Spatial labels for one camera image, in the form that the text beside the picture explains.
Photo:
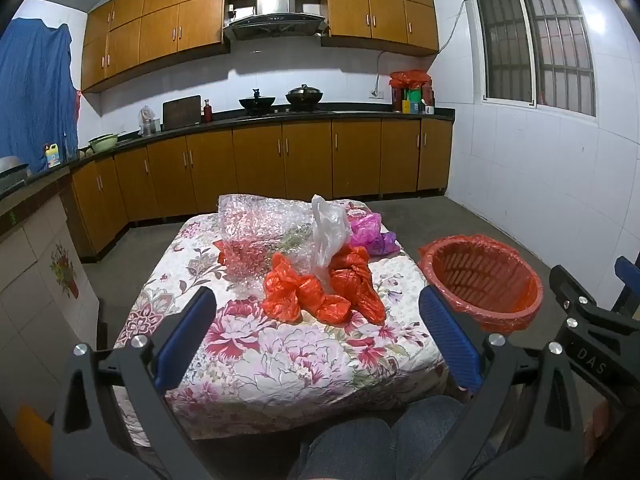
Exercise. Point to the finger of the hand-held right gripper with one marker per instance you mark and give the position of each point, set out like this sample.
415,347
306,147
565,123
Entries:
629,277
575,290

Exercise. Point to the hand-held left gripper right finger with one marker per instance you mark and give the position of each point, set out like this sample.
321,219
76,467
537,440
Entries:
447,340

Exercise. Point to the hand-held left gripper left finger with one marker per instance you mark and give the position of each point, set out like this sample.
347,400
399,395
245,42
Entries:
185,330

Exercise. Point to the orange lined waste basket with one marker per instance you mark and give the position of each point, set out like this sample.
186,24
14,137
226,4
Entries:
480,280

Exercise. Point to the orange plastic bag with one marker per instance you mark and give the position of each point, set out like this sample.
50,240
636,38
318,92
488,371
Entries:
357,280
285,285

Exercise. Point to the person's right leg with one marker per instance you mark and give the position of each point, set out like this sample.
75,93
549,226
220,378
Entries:
425,435

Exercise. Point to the person's leg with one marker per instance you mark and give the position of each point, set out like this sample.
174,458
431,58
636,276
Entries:
345,450
425,435

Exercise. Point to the floral tablecloth table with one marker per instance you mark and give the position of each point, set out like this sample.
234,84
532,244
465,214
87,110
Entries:
280,360

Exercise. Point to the clear bubble wrap sheet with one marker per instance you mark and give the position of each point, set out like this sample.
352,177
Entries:
245,230

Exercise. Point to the purple plastic bag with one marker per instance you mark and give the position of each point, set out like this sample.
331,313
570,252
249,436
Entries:
367,232

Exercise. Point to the person's left leg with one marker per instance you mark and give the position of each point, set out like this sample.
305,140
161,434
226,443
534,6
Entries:
345,450

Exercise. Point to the white plastic bag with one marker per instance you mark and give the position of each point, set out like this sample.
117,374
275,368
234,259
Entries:
327,230

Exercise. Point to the yellow object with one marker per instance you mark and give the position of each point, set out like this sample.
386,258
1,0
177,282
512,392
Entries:
35,435

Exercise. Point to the wooden base cabinets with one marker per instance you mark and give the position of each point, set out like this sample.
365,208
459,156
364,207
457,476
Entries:
260,160

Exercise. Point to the green basin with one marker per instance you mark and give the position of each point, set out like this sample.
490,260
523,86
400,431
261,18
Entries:
103,143

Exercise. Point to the clear jar on counter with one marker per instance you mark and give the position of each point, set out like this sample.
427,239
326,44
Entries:
147,122

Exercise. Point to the black kitchen countertop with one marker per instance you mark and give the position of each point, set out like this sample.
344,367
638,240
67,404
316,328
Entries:
225,121

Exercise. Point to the dark cutting board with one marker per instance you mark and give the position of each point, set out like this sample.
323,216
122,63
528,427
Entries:
181,114

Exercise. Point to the red bottle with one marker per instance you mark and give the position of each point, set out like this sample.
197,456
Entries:
207,112

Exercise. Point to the yellow detergent bottle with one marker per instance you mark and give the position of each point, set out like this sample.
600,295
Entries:
52,156

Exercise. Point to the black wok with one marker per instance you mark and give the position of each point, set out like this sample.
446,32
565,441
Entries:
257,102

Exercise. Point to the barred window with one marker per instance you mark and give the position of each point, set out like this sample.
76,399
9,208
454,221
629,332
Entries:
535,40

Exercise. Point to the black lidded pot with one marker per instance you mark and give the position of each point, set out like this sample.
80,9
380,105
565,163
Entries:
304,96

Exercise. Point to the red plastic bag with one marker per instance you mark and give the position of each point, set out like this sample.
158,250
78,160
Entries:
410,79

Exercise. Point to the blue hanging cloth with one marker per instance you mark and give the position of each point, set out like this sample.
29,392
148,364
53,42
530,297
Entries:
35,90

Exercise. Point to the steel range hood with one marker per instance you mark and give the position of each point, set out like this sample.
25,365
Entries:
275,15

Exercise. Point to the wall power outlet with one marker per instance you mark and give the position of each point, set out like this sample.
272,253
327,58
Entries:
377,93

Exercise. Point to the wooden wall cabinets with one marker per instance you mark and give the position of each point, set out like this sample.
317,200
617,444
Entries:
160,25

